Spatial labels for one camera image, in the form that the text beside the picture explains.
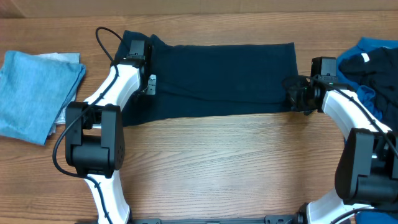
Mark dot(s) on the blue t-shirt at right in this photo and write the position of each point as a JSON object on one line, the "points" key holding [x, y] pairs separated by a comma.
{"points": [[365, 45]]}

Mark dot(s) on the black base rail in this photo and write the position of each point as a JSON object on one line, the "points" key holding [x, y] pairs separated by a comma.
{"points": [[217, 221]]}

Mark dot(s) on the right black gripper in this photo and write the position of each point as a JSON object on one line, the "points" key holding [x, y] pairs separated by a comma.
{"points": [[296, 98]]}

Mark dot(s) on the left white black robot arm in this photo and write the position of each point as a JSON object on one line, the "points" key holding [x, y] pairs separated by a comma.
{"points": [[94, 142]]}

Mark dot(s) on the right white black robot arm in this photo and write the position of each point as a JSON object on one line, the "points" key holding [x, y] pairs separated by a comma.
{"points": [[366, 176]]}

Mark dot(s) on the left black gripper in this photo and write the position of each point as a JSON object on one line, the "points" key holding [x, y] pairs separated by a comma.
{"points": [[152, 89]]}

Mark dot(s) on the folded light blue cloth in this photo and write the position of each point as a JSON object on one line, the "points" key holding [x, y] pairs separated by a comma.
{"points": [[34, 90]]}

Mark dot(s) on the dark navy t-shirt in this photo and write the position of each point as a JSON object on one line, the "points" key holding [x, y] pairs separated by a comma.
{"points": [[217, 80]]}

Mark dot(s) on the black t-shirt at right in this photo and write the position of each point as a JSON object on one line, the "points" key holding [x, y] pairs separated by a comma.
{"points": [[376, 70]]}

